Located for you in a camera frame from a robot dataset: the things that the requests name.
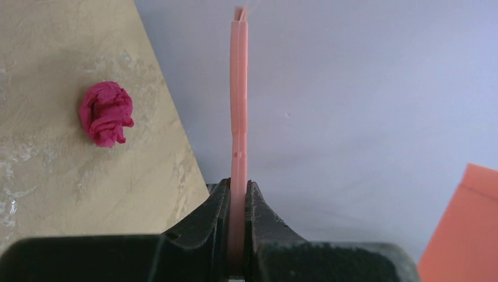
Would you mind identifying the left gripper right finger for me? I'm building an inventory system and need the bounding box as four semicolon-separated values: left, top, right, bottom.
243;181;306;281

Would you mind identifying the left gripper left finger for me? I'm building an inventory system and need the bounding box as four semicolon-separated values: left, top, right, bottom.
161;179;230;281

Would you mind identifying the magenta paper ball right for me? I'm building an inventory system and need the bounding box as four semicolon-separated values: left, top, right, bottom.
79;81;134;148

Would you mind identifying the pink dustpan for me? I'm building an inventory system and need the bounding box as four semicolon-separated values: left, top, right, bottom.
418;164;497;282

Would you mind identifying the pink hand brush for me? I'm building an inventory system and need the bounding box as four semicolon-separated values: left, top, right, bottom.
227;6;248;277

